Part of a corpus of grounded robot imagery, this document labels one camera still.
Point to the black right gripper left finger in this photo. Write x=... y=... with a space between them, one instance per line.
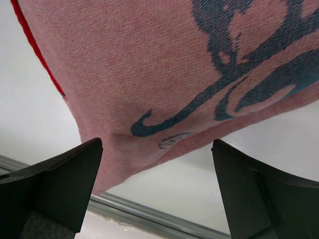
x=49 y=200

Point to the red and pink patterned pillowcase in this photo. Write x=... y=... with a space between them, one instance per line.
x=156 y=79

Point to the aluminium table edge rail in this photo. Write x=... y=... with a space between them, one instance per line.
x=150 y=220

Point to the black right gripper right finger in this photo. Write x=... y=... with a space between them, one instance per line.
x=263 y=202

